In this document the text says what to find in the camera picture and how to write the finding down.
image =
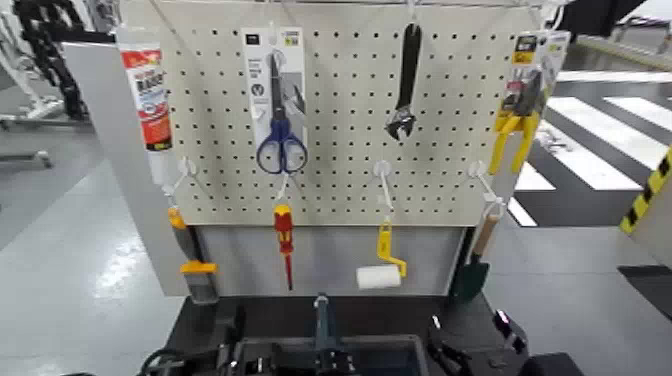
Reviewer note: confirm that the blue scissors in white packaging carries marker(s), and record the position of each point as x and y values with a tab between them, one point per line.
278	100

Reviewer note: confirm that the white pegboard hook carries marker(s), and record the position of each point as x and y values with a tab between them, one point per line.
283	184
485	184
385	184
181	176

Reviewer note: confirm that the grey stand side panel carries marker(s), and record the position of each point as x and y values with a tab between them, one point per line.
120	168

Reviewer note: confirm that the yellow black hazard striped barrier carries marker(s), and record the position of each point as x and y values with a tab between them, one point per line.
648	199

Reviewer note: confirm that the red yellow screwdriver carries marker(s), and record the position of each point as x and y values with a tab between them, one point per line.
284	231

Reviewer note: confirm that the beige perforated pegboard panel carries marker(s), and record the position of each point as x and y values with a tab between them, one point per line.
346	131

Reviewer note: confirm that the red white sealant tube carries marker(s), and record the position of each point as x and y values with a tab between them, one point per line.
150	100

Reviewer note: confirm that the yellow pliers in card packaging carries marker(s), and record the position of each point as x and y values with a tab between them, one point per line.
520	105

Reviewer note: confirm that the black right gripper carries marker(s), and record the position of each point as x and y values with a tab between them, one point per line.
483	362

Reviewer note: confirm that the white metal frame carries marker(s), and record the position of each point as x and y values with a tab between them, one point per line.
21	100

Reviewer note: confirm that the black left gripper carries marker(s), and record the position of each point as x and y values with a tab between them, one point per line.
231	341

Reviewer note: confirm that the black adjustable wrench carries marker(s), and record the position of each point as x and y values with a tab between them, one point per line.
407	78

